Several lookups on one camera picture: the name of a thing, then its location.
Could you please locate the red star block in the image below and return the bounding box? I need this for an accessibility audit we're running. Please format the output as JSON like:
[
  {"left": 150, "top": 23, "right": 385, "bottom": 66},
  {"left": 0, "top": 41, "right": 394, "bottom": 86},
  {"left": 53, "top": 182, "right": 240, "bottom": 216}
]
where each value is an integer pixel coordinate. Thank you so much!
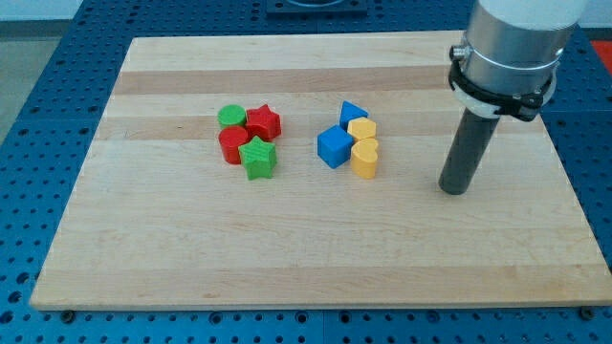
[{"left": 246, "top": 104, "right": 282, "bottom": 141}]

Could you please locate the yellow heart block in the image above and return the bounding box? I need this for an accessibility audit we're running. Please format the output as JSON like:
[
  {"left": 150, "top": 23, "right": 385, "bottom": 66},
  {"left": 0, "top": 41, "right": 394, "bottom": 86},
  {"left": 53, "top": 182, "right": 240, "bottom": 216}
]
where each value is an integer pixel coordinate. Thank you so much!
[{"left": 350, "top": 138, "right": 379, "bottom": 179}]

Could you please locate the red cylinder block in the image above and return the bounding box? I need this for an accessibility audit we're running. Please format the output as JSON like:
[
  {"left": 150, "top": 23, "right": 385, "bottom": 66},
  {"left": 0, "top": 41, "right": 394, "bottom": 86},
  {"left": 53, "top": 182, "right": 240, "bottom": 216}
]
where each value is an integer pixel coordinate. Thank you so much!
[{"left": 218, "top": 126, "right": 249, "bottom": 164}]

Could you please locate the yellow hexagon block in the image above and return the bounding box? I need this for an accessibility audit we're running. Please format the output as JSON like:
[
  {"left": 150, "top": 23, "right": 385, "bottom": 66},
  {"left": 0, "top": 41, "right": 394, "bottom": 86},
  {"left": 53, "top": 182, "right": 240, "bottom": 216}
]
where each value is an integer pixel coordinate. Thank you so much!
[{"left": 347, "top": 118, "right": 377, "bottom": 142}]

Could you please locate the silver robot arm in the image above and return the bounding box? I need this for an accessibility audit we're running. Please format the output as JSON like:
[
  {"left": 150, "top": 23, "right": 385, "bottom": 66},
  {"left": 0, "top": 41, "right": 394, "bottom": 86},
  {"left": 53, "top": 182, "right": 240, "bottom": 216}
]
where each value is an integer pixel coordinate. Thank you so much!
[{"left": 448, "top": 0, "right": 587, "bottom": 122}]

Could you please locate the blue triangle block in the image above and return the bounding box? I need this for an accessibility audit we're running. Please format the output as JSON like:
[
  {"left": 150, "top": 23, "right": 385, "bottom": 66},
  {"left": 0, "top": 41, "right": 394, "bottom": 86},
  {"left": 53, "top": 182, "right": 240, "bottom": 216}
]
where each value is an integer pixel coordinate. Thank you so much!
[{"left": 339, "top": 100, "right": 369, "bottom": 131}]

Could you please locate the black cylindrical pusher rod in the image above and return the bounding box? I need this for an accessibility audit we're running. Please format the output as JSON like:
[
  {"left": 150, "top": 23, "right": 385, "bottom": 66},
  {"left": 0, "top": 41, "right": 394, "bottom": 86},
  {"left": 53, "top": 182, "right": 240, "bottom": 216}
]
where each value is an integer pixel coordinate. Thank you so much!
[{"left": 438, "top": 109, "right": 500, "bottom": 195}]

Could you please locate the green star block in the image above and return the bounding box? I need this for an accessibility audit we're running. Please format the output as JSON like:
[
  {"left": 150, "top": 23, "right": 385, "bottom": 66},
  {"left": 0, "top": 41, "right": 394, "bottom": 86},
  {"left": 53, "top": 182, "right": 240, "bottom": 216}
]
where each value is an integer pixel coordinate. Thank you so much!
[{"left": 238, "top": 136, "right": 277, "bottom": 181}]

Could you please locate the blue cube block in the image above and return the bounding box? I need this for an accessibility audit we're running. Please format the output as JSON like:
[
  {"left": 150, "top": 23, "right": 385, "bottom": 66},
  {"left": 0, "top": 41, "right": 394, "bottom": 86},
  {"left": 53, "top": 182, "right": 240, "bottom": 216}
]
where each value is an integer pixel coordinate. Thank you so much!
[{"left": 317, "top": 125, "right": 354, "bottom": 169}]

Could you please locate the wooden board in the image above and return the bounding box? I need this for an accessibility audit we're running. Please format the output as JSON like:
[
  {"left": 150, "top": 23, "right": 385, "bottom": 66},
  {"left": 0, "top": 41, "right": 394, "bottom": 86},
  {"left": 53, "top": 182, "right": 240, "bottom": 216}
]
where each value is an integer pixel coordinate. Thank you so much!
[{"left": 30, "top": 31, "right": 611, "bottom": 311}]

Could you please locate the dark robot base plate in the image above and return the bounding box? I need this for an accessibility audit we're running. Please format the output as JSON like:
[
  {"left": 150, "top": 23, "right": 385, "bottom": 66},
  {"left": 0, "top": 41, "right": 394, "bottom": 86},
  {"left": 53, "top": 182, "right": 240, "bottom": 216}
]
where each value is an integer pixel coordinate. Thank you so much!
[{"left": 265, "top": 0, "right": 367, "bottom": 17}]

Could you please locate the green cylinder block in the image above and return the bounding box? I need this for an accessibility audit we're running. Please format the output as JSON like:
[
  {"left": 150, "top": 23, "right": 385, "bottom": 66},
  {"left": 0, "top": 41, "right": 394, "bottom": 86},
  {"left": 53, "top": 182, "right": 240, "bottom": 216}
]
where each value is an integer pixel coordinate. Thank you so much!
[{"left": 217, "top": 104, "right": 247, "bottom": 129}]

